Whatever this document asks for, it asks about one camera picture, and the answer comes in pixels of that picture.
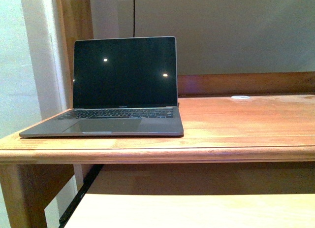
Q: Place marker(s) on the grey open laptop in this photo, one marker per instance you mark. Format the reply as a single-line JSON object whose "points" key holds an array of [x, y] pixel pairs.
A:
{"points": [[121, 87]]}

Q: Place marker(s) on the wooden pull-out keyboard tray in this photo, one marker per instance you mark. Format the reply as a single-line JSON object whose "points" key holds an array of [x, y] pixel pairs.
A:
{"points": [[194, 211]]}

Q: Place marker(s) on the white desk cable grommet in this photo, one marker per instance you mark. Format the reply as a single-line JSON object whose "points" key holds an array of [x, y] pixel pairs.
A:
{"points": [[240, 97]]}

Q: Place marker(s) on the black drawer slide rail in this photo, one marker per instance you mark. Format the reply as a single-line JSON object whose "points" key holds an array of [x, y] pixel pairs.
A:
{"points": [[87, 182]]}

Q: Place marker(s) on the wooden desk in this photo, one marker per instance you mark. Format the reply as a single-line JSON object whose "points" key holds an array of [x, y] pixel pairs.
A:
{"points": [[277, 124]]}

